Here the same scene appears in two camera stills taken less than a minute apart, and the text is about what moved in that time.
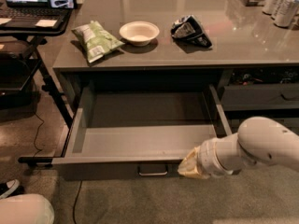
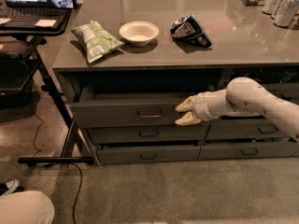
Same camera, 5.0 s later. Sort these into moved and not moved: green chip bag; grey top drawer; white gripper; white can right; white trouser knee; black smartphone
Moved: white gripper; grey top drawer
Not moved: black smartphone; white trouser knee; green chip bag; white can right
